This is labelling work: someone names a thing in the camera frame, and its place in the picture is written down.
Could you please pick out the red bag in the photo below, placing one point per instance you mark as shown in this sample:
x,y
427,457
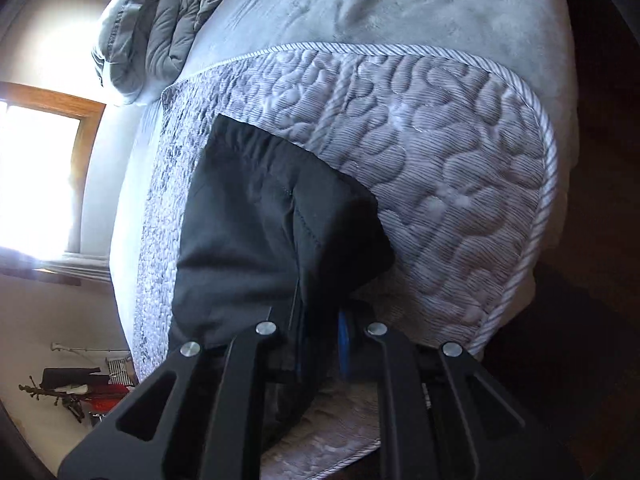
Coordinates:
x,y
107,399

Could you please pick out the black hanging garment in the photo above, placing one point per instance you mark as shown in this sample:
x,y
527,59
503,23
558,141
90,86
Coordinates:
x,y
67,377

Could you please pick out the grey quilted bedspread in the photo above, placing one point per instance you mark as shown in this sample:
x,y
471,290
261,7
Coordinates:
x,y
425,160

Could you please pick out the grey striped curtain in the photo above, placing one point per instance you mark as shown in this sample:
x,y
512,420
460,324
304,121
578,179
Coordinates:
x,y
75,266

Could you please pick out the wooden coat rack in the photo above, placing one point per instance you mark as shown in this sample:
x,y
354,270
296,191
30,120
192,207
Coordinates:
x,y
50,394

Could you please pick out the bed with grey sheet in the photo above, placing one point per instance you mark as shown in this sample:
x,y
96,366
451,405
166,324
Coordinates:
x,y
400,5

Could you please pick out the wooden framed window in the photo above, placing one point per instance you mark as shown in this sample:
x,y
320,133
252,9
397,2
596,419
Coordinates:
x,y
40,180

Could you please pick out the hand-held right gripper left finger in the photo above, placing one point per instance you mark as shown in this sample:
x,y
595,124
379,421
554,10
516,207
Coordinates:
x,y
250,362

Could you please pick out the grey padded comforter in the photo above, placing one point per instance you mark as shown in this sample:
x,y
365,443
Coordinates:
x,y
155,35

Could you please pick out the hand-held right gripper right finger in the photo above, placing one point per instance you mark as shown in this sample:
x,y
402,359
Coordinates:
x,y
344,342

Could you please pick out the black pants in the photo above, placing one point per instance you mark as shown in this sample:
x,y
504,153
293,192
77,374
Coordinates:
x,y
250,220

